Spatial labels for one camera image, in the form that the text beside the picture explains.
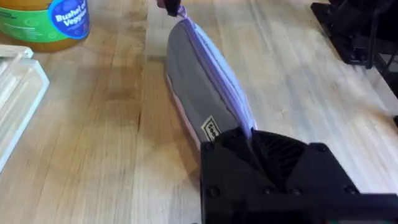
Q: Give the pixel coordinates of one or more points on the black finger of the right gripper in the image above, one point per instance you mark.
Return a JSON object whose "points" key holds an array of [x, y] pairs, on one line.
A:
{"points": [[171, 6]]}

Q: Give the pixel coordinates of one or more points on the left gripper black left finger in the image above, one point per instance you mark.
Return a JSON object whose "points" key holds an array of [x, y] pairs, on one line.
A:
{"points": [[224, 174]]}

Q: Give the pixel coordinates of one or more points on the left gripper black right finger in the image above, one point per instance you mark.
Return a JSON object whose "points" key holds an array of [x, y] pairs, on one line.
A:
{"points": [[304, 171]]}

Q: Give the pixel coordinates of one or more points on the grey bag with lilac zip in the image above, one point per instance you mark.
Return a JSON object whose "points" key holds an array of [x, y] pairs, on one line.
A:
{"points": [[199, 77]]}

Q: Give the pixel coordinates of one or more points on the orange tub with green label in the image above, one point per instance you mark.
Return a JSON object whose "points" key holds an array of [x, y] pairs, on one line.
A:
{"points": [[40, 21]]}

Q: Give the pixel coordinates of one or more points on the clear plastic box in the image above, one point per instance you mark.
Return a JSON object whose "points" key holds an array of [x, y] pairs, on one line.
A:
{"points": [[15, 93]]}

